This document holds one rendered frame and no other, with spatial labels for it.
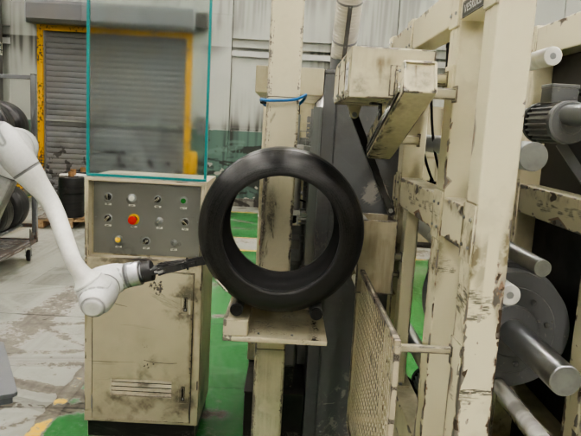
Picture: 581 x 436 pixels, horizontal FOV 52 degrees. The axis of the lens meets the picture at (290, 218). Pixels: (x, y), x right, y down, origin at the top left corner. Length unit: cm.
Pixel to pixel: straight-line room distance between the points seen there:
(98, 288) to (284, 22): 120
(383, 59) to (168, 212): 143
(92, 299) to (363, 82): 109
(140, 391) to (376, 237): 141
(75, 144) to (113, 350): 914
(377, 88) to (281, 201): 79
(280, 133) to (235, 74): 900
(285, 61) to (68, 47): 981
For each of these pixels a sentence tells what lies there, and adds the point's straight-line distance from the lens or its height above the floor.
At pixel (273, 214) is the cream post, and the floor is 119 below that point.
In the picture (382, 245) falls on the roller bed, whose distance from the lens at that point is 239.
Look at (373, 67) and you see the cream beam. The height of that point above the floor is 173.
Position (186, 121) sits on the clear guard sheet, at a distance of 279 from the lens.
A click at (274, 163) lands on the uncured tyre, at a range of 200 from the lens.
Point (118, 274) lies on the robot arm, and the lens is 221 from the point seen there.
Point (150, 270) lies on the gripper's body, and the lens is 219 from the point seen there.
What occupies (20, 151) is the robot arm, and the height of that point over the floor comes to 141.
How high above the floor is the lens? 154
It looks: 9 degrees down
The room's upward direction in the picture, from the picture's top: 3 degrees clockwise
